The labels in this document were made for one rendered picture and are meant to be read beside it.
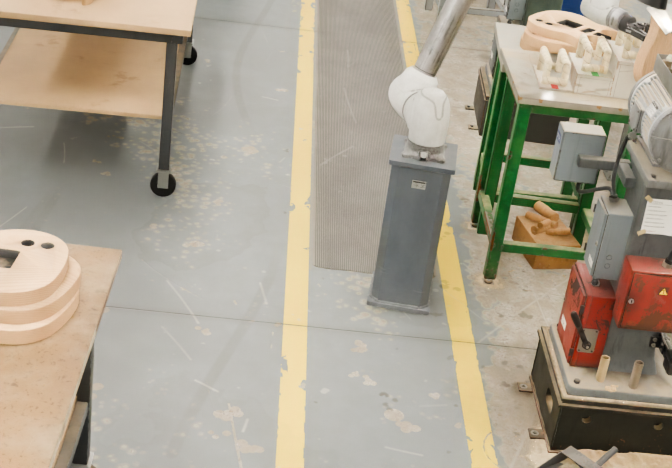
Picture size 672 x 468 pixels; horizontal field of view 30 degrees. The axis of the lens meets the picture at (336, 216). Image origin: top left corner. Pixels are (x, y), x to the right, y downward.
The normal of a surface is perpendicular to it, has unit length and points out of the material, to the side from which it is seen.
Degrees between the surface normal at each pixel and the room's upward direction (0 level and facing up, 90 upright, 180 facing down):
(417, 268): 90
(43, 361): 0
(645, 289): 90
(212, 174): 0
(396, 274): 90
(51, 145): 0
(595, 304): 90
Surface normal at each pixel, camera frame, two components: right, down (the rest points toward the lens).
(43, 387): 0.12, -0.88
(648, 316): 0.00, 0.46
